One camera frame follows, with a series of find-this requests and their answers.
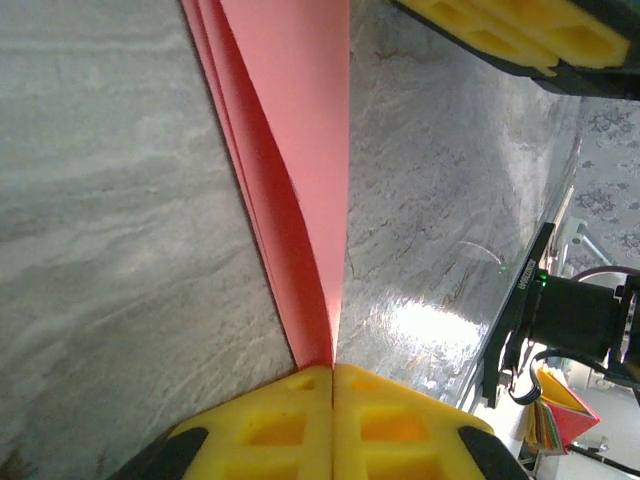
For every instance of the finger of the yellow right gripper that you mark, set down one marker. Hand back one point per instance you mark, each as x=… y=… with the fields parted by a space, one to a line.
x=550 y=25
x=475 y=47

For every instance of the pink paper sheet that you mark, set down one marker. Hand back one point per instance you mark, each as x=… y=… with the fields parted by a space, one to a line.
x=300 y=150

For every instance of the stack of coloured papers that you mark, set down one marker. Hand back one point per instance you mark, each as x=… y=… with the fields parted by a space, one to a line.
x=565 y=415

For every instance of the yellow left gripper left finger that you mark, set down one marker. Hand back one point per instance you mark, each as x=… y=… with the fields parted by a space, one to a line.
x=280 y=435

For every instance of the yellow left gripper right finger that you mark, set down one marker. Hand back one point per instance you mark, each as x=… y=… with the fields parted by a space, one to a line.
x=395 y=435

